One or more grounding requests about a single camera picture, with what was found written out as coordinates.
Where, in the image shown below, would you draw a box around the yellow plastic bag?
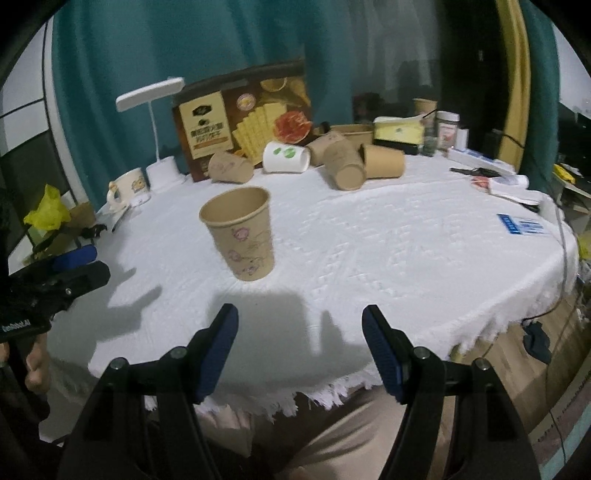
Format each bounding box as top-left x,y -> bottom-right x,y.
24,185 -> 72,232

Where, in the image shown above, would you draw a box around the dark blue cloth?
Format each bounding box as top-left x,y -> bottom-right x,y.
523,322 -> 553,363

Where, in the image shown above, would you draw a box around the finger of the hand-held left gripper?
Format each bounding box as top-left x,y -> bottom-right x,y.
28,244 -> 99,278
44,261 -> 112,315

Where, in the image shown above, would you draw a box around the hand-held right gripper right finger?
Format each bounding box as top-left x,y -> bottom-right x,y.
362,304 -> 542,480

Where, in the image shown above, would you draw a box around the person's left hand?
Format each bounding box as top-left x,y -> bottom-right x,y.
23,330 -> 54,394

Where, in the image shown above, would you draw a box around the brown paper cup pink print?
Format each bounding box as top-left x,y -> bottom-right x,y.
199,187 -> 275,282

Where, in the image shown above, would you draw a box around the black cable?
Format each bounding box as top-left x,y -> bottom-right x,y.
522,203 -> 571,480

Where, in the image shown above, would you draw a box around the white desk lamp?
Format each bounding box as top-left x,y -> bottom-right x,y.
116,78 -> 189,193

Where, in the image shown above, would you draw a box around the yellow curved frame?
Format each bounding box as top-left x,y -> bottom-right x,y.
494,0 -> 532,163

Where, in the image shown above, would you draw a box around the cream ceramic mug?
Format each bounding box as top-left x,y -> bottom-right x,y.
106,168 -> 151,207

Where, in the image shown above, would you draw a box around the blue and white card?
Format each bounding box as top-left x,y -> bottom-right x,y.
497,213 -> 548,236

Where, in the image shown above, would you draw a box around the white tablecloth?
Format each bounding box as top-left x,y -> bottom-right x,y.
46,150 -> 581,414

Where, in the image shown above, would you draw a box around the black scissors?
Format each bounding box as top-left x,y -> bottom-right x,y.
450,167 -> 503,178

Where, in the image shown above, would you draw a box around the glass jar white lid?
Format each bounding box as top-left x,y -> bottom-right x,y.
435,111 -> 459,152

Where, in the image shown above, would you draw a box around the brown paper bowl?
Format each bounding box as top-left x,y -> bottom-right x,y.
331,124 -> 375,148

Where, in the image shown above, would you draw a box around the teal curtain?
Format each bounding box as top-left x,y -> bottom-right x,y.
521,0 -> 562,167
51,0 -> 365,200

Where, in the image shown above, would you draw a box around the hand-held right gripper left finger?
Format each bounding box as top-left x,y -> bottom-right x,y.
59,303 -> 259,480

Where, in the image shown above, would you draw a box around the person's beige trousers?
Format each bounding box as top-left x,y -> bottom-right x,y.
198,383 -> 462,480

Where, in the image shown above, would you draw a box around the yellow tissue box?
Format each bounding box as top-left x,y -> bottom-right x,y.
373,116 -> 426,147

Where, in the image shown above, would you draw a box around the white paper cup green print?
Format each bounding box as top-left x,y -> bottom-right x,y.
263,141 -> 311,174

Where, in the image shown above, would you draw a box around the brown biscuit box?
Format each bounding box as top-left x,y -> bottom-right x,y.
172,59 -> 315,183

